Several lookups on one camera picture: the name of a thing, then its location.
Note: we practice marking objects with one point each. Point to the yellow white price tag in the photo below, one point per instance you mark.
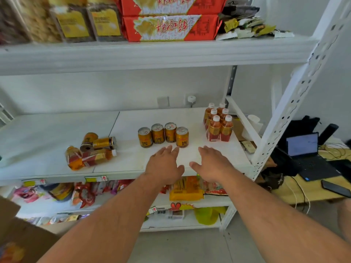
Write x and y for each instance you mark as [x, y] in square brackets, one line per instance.
[152, 210]
[34, 182]
[96, 179]

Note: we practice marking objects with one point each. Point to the black cylinder speaker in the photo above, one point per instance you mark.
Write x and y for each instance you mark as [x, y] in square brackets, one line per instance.
[328, 133]

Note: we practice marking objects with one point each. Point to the black mouse pad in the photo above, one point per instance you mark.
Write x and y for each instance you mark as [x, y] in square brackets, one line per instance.
[342, 169]

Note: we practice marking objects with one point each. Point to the person's right forearm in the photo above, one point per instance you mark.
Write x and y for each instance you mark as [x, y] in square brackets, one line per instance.
[274, 224]

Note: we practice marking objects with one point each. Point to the yellow-green plastic bag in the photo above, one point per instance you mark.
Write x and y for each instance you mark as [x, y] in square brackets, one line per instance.
[208, 216]

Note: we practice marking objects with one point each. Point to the clear jar yellow label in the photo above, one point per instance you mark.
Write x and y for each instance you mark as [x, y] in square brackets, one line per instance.
[72, 24]
[105, 23]

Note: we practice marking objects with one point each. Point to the pile of small snack sachets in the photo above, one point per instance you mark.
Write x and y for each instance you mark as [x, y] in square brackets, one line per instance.
[246, 27]

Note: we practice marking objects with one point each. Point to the white metal shelf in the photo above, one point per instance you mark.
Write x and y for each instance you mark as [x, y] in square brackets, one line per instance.
[54, 139]

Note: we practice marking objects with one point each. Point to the pile of colourful snack packets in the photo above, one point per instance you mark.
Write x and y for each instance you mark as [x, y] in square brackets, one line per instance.
[85, 194]

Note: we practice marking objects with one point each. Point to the black phone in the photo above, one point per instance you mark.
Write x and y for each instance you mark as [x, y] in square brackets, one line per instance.
[336, 188]

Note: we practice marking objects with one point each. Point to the low wooden table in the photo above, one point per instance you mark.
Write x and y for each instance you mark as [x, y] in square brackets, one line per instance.
[315, 191]

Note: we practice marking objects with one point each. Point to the black backpack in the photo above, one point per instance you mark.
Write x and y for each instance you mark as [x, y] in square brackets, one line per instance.
[299, 127]

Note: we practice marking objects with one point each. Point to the red printed snack packet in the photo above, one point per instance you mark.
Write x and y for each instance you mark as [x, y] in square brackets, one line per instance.
[216, 188]

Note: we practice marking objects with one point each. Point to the clear jar dark nuts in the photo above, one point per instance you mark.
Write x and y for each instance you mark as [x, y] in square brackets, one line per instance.
[12, 24]

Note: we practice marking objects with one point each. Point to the black laptop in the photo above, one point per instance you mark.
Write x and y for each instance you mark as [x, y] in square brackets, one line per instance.
[303, 145]

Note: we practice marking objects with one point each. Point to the large brown carton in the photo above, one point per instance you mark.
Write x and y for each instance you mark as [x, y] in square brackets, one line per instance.
[27, 241]

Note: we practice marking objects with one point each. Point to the yellow snack packet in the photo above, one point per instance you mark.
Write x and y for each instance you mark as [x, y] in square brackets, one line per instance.
[186, 190]

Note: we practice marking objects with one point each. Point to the white round plug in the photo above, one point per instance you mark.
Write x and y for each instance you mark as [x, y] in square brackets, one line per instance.
[191, 99]

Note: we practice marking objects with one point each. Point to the person's left hand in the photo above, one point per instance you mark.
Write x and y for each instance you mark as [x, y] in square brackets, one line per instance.
[163, 167]

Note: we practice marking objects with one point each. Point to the person's left forearm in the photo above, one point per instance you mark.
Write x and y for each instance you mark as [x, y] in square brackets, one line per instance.
[107, 224]

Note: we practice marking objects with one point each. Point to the person's right hand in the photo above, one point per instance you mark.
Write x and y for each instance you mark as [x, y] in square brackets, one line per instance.
[215, 167]

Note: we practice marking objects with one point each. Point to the red biscuit packet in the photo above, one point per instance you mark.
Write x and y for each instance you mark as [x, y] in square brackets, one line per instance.
[203, 27]
[208, 5]

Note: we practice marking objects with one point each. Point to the clear jar pale snacks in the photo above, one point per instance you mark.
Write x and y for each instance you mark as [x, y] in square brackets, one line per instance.
[38, 21]

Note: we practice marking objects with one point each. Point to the white paper roll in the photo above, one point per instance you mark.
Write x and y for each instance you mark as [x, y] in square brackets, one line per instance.
[253, 125]

